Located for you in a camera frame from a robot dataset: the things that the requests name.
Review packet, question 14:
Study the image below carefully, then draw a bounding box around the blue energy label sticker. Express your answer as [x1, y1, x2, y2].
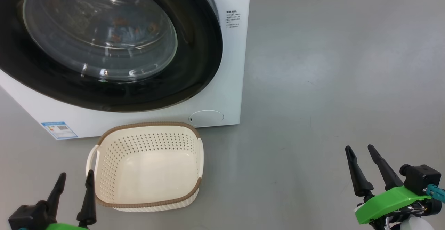
[41, 121, 79, 140]

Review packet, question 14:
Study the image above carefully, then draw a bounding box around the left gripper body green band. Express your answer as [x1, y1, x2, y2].
[43, 223, 89, 230]

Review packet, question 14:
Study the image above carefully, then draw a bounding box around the cream perforated laundry basket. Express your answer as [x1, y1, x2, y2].
[86, 121, 204, 212]

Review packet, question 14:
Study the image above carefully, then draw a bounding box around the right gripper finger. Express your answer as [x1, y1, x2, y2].
[367, 144, 404, 191]
[345, 145, 375, 197]

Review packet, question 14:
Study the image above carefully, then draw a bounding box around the black glass washing machine door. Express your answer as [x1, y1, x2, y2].
[0, 0, 224, 113]

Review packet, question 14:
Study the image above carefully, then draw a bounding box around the white washing machine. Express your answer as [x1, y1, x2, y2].
[0, 0, 251, 141]

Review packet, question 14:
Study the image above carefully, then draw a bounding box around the round white filter cover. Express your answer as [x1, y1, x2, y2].
[189, 110, 225, 127]

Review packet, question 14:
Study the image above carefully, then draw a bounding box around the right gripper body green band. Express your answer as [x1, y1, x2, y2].
[355, 186, 442, 225]

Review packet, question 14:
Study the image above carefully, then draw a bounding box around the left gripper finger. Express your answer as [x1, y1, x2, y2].
[76, 169, 97, 228]
[45, 173, 67, 218]

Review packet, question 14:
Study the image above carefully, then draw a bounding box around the teal right camera connector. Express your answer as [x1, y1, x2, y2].
[426, 184, 445, 201]

